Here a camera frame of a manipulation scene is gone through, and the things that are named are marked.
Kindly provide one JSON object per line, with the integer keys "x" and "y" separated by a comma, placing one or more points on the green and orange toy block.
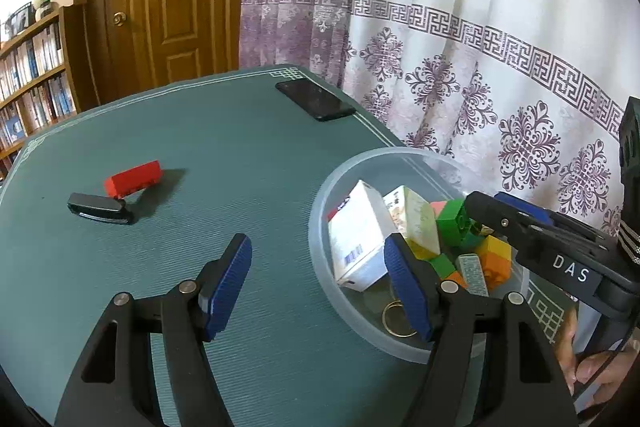
{"x": 447, "y": 272}

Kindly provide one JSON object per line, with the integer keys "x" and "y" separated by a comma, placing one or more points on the yellow cardboard box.
{"x": 417, "y": 222}

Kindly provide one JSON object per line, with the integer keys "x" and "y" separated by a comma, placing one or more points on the clear plastic bowl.
{"x": 350, "y": 177}

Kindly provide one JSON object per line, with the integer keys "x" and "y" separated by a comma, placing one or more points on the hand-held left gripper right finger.
{"x": 410, "y": 292}

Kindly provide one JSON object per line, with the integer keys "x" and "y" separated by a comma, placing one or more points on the pale blue tall carton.
{"x": 472, "y": 274}

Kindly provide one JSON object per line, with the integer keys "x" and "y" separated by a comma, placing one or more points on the white curtain purple pattern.
{"x": 450, "y": 32}

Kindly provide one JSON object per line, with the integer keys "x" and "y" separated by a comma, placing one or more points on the orange and yellow toy block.
{"x": 495, "y": 262}

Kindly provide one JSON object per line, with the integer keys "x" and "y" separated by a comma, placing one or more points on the black smartphone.
{"x": 315, "y": 99}

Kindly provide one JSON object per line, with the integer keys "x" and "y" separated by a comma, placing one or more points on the red toy block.
{"x": 135, "y": 177}

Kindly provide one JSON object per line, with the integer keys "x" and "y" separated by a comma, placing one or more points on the green cloth-covered desktop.
{"x": 225, "y": 157}

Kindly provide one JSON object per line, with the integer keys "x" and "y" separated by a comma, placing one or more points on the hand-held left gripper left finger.
{"x": 227, "y": 287}

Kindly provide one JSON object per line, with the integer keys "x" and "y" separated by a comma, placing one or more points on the wooden door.
{"x": 170, "y": 7}

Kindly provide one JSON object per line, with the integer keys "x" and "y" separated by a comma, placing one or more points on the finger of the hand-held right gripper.
{"x": 520, "y": 203}
{"x": 495, "y": 214}

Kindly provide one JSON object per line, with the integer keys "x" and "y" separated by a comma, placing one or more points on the white cardboard box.
{"x": 357, "y": 237}

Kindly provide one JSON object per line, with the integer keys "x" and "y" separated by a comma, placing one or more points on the wooden bookshelf with books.
{"x": 40, "y": 72}

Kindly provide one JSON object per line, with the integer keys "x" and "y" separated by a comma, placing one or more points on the person's right hand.
{"x": 595, "y": 372}

